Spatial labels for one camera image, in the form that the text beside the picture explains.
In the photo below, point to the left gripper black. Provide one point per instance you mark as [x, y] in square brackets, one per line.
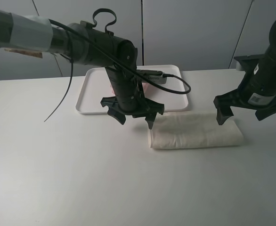
[129, 98]

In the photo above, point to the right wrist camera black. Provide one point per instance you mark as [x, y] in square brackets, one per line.
[246, 63]

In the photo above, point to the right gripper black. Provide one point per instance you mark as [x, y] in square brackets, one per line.
[257, 91]

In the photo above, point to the pink towel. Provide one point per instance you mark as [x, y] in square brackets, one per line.
[144, 85]

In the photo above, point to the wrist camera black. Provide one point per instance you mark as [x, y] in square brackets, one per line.
[246, 63]
[155, 76]

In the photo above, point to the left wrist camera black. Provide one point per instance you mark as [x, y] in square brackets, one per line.
[155, 76]

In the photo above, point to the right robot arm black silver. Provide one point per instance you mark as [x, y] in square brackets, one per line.
[257, 90]

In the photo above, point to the white towel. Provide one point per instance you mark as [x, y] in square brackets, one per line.
[188, 130]

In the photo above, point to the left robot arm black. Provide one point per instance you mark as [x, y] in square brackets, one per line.
[82, 44]

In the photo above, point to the white rectangular plastic tray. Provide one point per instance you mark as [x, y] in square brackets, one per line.
[96, 85]

